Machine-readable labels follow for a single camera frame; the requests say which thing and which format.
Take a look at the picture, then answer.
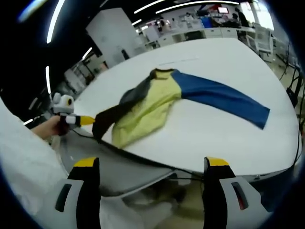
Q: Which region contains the yellow blue grey garment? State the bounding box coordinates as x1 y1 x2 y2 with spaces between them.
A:
91 68 271 149

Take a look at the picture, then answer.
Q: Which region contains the person's left hand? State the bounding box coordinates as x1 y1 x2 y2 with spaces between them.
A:
41 116 70 137

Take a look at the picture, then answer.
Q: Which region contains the white flat strip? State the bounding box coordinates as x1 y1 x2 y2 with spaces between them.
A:
158 56 201 66

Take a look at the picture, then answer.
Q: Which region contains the blue storage bin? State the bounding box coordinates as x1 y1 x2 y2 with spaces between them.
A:
201 16 213 29

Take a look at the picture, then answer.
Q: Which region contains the white square pillar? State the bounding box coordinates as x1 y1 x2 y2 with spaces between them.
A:
85 7 138 69

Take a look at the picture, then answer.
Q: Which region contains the white mesh office chair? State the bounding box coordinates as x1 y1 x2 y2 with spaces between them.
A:
247 22 275 55

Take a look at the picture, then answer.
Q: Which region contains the white cabinet row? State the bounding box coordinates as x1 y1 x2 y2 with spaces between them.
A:
142 25 255 50

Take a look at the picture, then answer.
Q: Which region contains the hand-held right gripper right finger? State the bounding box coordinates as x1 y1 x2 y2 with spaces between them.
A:
202 156 273 229

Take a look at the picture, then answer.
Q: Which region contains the black office chair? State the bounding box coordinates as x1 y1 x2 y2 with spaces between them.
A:
185 31 206 42

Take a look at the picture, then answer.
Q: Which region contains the black cable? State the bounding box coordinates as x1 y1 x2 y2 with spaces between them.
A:
70 127 97 139

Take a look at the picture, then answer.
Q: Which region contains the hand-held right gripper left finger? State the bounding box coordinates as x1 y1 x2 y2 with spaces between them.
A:
50 156 102 229

